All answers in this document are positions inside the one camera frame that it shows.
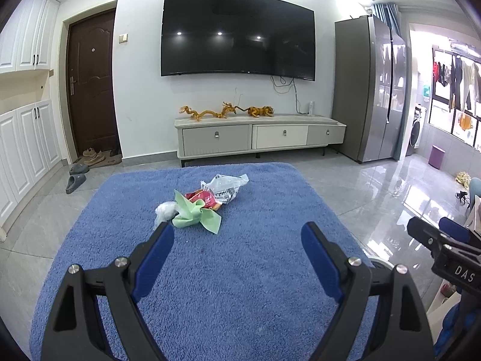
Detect blue curtain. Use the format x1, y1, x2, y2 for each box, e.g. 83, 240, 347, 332
370, 3, 401, 35

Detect white base cabinets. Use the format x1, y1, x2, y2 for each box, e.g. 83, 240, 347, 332
0, 99, 63, 234

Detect dark brown entrance door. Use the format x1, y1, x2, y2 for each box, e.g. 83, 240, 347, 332
66, 8, 123, 161

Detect pair of brown shoes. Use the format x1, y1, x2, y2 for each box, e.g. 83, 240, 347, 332
83, 147, 106, 165

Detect purple stool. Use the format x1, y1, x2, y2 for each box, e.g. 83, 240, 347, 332
429, 145, 446, 170

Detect white printed plastic bag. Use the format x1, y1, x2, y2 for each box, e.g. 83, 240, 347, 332
201, 174, 251, 205

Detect clear white plastic wrapper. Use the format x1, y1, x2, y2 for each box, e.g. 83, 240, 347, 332
154, 201, 177, 228

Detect small red snack wrapper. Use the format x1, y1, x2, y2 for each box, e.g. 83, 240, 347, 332
185, 190, 223, 211

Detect white washing machine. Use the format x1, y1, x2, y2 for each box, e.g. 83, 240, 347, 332
405, 105, 427, 158

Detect black television cable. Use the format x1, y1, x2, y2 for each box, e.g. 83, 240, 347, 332
271, 75, 311, 114

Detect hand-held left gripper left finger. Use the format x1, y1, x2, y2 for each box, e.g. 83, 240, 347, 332
41, 222, 175, 361

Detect silver refrigerator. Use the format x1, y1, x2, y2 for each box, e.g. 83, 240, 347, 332
331, 14, 409, 164

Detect brown shoes on mat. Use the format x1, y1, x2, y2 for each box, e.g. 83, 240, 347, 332
81, 150, 123, 166

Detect golden dragon figurine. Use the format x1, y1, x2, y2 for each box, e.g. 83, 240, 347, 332
179, 101, 247, 122

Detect hanging clothes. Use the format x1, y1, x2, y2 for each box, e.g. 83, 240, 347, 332
432, 54, 481, 114

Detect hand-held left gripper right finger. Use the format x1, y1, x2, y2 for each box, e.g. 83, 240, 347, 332
301, 222, 434, 361

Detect green paper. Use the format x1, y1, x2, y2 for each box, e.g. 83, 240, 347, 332
173, 191, 222, 234

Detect blue cloth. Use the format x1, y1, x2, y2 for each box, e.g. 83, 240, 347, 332
438, 293, 481, 361

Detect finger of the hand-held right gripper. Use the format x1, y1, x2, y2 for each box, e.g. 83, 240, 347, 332
406, 217, 457, 261
438, 217, 481, 251

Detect grey white television cabinet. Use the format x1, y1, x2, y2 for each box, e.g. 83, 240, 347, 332
174, 114, 347, 168

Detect white wall cabinets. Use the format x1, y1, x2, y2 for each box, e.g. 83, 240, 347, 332
0, 0, 61, 74

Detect blue fluffy mat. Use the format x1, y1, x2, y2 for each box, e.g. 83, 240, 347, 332
29, 162, 380, 361

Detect black wall television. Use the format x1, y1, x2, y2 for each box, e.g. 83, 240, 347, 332
161, 0, 316, 82

